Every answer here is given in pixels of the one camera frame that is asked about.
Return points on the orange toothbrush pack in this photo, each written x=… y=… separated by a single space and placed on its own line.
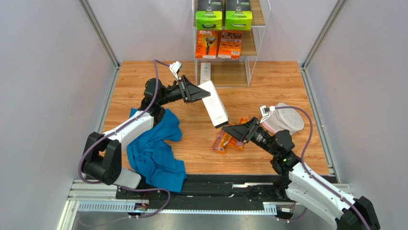
x=221 y=141

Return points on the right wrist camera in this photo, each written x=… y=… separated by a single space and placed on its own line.
x=266 y=112

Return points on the orange razor box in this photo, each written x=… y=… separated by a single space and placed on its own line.
x=230 y=44
x=206 y=45

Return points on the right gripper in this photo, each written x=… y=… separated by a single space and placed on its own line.
x=251 y=130

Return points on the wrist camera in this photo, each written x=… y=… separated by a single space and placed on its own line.
x=175 y=69
x=266 y=112

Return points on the blue cloth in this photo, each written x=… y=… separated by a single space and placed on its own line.
x=150 y=156

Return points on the orange disposable razor pack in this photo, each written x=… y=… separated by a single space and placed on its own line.
x=233 y=142

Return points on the white tall box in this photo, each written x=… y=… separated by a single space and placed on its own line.
x=205 y=72
x=214 y=105

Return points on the orange razor box back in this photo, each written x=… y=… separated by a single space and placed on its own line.
x=230 y=44

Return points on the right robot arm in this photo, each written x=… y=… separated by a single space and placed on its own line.
x=301 y=184

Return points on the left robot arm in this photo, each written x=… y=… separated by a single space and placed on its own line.
x=101 y=161

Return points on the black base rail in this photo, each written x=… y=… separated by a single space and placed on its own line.
x=212 y=192

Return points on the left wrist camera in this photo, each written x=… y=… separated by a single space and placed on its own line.
x=175 y=69

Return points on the black green razor box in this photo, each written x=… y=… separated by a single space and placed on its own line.
x=238 y=15
x=208 y=14

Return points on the orange razor box front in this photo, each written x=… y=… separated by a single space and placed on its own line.
x=206 y=45

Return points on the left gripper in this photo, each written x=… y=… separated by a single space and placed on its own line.
x=191 y=92

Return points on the white wire shelf rack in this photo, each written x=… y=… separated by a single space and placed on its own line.
x=237 y=73

